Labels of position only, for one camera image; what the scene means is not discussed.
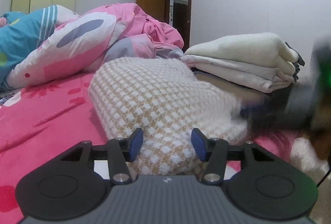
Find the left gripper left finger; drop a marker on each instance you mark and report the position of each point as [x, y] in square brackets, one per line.
[119, 152]

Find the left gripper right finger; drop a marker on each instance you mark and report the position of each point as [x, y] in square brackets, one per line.
[212, 151]

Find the beige checkered knit coat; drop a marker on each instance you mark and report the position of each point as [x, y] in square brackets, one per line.
[165, 100]

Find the right forearm fleece sleeve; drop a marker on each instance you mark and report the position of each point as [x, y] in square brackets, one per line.
[304, 158]

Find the folded white clothes stack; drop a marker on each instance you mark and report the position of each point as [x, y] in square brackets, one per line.
[263, 62]

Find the dark folded garment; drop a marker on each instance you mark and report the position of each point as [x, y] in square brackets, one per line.
[299, 63]

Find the pink floral bed sheet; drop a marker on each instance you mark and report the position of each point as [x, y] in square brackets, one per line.
[37, 124]

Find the pink rabbit quilt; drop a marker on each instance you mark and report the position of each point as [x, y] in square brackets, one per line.
[84, 42]

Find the blue cartoon quilt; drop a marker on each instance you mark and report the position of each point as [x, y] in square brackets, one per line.
[21, 34]

